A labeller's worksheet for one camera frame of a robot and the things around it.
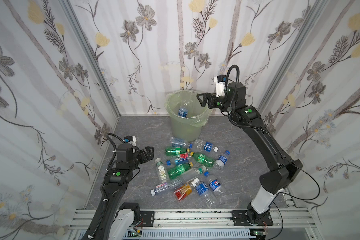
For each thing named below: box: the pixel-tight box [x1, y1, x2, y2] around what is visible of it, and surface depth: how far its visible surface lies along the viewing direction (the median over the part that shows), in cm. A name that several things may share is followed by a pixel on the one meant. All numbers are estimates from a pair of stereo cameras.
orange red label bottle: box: [173, 184, 193, 201], surface depth 80 cm
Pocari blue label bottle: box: [191, 177, 217, 209], surface depth 81 cm
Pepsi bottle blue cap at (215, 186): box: [209, 179, 226, 196], surface depth 82 cm
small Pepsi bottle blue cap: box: [213, 150, 231, 172], surface depth 92 cm
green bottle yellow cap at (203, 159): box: [190, 151, 215, 168], surface depth 92 cm
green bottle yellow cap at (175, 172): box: [167, 162, 194, 180], surface depth 88 cm
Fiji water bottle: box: [166, 152, 189, 166], surface depth 93 cm
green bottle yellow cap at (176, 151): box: [165, 146, 191, 156], surface depth 97 cm
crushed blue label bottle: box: [178, 107, 189, 117], surface depth 103 cm
